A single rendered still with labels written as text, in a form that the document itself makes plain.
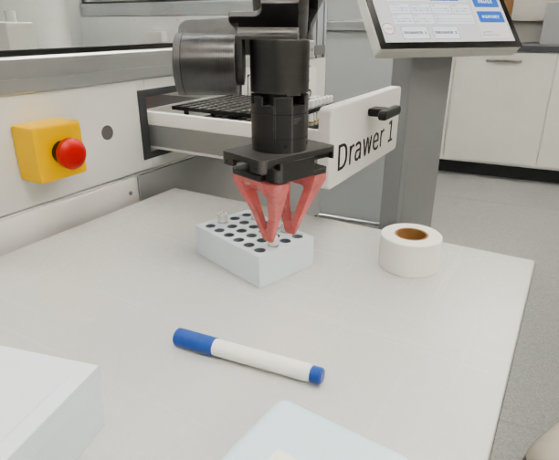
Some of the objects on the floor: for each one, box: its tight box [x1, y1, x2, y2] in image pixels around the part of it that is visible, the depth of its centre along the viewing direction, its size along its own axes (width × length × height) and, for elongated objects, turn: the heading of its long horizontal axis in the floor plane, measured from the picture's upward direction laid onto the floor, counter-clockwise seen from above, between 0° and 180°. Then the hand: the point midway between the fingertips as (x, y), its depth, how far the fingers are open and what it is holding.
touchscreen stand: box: [379, 57, 453, 230], centre depth 180 cm, size 50×45×102 cm
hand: (279, 230), depth 54 cm, fingers open, 3 cm apart
